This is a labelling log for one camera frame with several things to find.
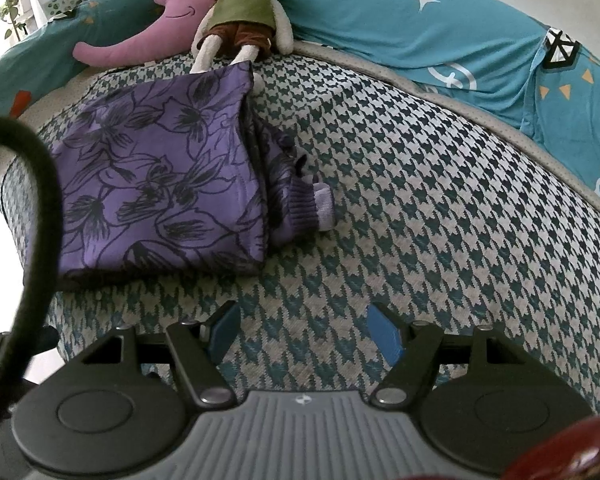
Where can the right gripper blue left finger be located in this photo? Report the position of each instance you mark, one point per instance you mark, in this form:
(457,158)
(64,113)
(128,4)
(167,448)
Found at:
(197,350)

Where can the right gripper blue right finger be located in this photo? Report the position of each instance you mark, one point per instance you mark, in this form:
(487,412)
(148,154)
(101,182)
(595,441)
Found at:
(410,350)

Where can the purple patterned garment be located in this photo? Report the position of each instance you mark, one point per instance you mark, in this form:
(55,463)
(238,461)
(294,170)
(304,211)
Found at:
(180,175)

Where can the blue white houndstooth mat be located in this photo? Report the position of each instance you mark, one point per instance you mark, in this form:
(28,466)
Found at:
(437,218)

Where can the pink moon plush toy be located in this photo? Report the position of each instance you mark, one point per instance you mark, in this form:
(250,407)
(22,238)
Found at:
(170,34)

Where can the beige bunny plush toy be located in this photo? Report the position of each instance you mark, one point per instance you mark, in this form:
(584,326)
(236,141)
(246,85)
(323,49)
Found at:
(245,30)

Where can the blue cartoon print bedsheet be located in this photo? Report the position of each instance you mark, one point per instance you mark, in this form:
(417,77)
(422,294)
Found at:
(539,79)

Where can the green potted plant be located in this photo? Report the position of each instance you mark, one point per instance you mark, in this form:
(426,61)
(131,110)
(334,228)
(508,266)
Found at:
(14,15)

